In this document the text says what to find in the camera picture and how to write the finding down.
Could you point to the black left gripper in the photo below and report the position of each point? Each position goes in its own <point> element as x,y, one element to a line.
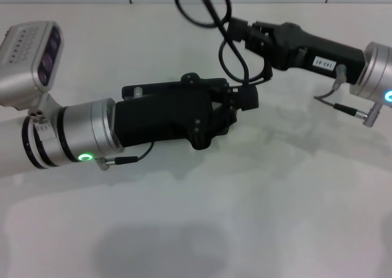
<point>159,118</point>

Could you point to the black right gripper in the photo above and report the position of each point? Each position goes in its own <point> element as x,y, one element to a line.
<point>306,48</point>

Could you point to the black round glasses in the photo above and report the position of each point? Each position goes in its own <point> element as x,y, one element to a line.
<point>220,53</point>

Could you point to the black glasses case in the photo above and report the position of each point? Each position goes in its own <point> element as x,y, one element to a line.
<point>162,85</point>

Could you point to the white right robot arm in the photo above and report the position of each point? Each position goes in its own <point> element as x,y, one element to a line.
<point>373,73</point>

